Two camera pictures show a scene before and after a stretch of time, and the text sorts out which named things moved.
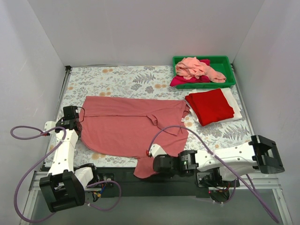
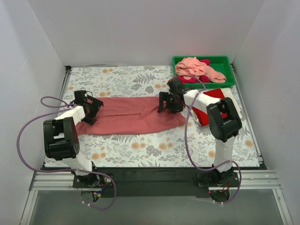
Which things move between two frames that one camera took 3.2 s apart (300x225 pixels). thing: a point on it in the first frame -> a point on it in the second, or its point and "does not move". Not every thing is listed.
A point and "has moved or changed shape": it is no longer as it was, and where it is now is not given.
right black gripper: (158, 164) -> (168, 103)
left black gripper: (76, 124) -> (93, 108)
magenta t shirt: (181, 79) does not move
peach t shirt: (189, 67) does not move
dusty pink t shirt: (129, 127) has moved or changed shape
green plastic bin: (220, 63) does not move
